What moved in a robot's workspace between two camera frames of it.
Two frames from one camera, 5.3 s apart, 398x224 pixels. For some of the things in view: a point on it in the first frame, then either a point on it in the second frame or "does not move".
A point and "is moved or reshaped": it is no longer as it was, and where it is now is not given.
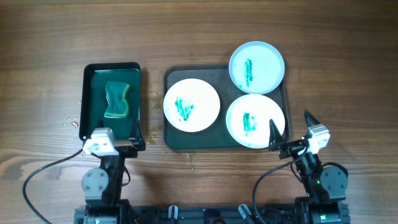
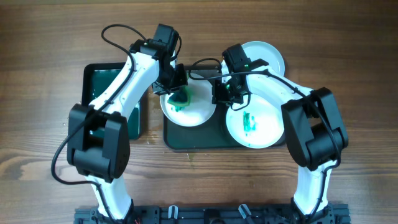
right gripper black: (294, 146) to (224, 93)
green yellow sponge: (116, 95) is moved or reshaped
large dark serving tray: (217, 137) does not move
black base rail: (231, 214) does not move
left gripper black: (125, 145) to (173, 82)
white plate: (191, 105) to (200, 76)
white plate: (247, 119) does not move
